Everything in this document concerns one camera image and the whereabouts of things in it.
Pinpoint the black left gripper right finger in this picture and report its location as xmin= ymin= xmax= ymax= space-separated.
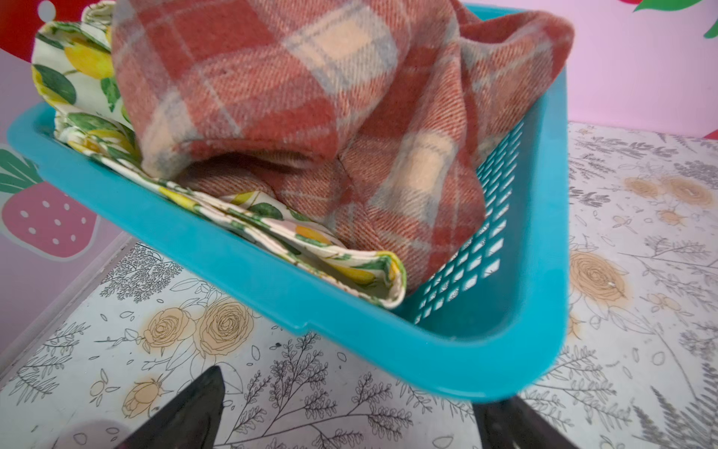
xmin=472 ymin=396 xmax=577 ymax=449

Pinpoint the red plaid skirt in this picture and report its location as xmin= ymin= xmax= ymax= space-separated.
xmin=111 ymin=1 xmax=575 ymax=289

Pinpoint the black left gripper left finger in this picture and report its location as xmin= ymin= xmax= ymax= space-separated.
xmin=116 ymin=366 xmax=225 ymax=449

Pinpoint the lemon print skirt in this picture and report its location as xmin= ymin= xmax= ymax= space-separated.
xmin=31 ymin=1 xmax=407 ymax=310

